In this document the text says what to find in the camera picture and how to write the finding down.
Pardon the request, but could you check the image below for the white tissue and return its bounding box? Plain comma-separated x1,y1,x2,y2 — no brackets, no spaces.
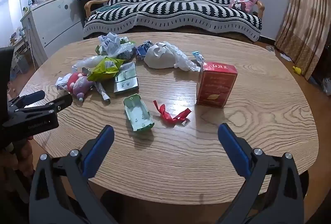
165,42,201,72

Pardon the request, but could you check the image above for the teal book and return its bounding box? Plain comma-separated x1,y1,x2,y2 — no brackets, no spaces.
96,5,121,12

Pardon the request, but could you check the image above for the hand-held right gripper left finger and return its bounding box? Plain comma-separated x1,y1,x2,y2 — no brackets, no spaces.
29,124,122,224

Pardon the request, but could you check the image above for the beige patterned curtain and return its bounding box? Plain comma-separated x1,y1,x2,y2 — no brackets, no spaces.
275,0,331,80

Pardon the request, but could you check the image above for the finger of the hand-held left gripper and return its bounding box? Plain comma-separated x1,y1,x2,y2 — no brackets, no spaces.
16,95,73,114
8,91,46,109

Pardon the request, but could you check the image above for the red cardboard box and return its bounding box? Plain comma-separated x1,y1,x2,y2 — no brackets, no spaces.
196,61,238,108

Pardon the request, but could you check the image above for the wooden frame sofa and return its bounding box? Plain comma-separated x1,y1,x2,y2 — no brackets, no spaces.
83,0,265,42

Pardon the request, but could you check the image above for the grey crumpled paper ball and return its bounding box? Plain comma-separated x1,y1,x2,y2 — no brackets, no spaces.
143,42,179,69

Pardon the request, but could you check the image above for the pink plush toy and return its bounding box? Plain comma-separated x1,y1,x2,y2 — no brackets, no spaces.
67,72,95,102

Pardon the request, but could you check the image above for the twisted silver wrapper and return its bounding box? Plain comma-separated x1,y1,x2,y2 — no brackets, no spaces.
94,81,111,102

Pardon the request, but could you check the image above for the small blue white wrapper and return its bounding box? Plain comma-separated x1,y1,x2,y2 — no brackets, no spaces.
192,51,206,63

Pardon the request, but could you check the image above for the clear green-printed wrapper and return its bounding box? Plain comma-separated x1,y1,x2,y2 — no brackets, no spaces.
118,37,137,60

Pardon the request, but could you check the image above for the person's left hand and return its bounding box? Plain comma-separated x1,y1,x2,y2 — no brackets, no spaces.
14,135,34,178

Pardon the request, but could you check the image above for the open green box tray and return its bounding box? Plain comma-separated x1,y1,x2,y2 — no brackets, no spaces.
123,94,155,132

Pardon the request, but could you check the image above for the yellow-green snack packet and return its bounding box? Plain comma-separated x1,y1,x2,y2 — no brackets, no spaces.
87,57,125,82

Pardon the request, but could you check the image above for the white plastic bag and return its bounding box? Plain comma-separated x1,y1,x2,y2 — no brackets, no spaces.
72,56,106,72

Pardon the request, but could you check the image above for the black white striped blanket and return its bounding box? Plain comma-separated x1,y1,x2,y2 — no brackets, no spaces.
83,0,262,41

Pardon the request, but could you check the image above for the pink cartoon cushion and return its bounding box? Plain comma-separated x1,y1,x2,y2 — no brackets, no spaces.
228,0,261,13

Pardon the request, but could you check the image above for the crumpled blue wrapper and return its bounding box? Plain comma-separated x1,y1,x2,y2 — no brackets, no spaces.
136,41,154,60

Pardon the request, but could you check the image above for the clear plastic bag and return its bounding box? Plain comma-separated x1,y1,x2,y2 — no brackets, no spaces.
98,32,122,56

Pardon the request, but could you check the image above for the white cabinet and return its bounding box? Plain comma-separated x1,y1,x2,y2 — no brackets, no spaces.
21,0,87,64

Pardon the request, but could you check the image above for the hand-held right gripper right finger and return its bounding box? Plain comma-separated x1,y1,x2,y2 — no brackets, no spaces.
218,123,304,224

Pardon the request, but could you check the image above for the red ribbon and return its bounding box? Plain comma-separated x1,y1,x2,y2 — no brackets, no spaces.
152,100,192,126

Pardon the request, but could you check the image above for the green white carton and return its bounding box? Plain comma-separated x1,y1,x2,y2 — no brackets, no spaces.
118,62,137,80
114,77,139,95

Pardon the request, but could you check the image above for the storage rack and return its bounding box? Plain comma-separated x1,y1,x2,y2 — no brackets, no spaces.
10,28,31,75

